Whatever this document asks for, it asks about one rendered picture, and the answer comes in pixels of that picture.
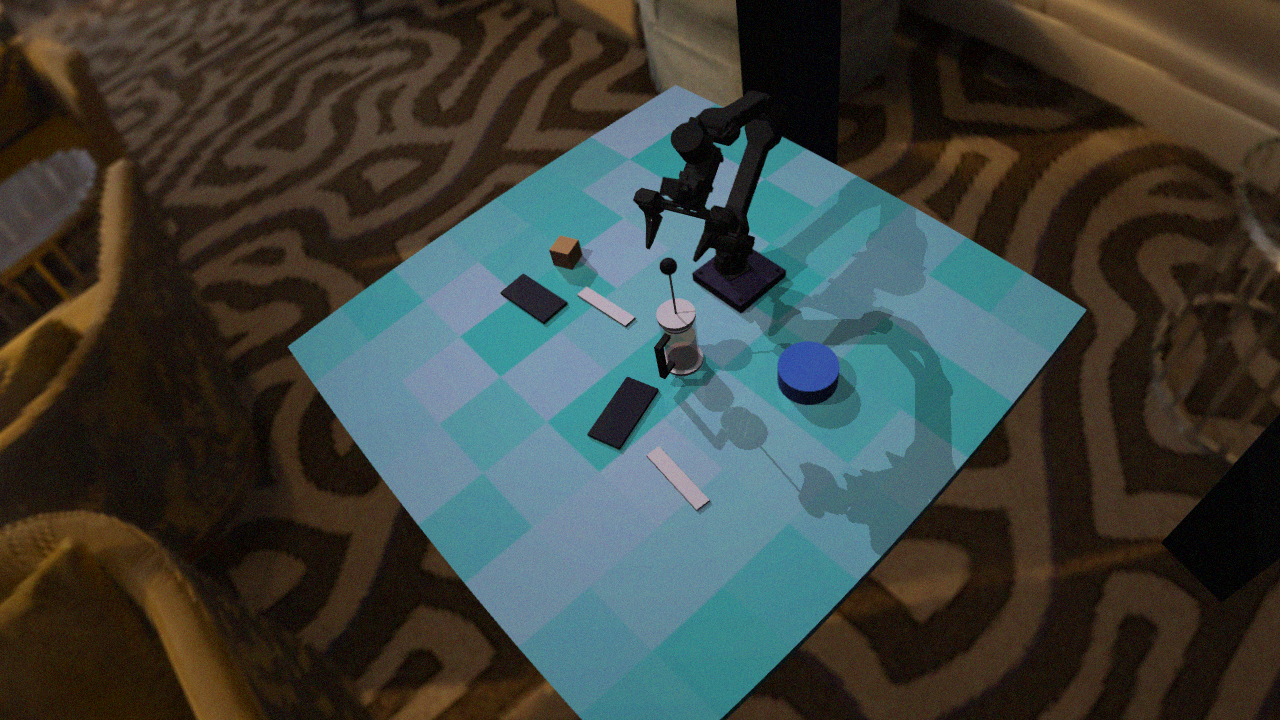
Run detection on blue short cylinder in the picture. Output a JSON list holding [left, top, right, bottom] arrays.
[[777, 341, 838, 405]]

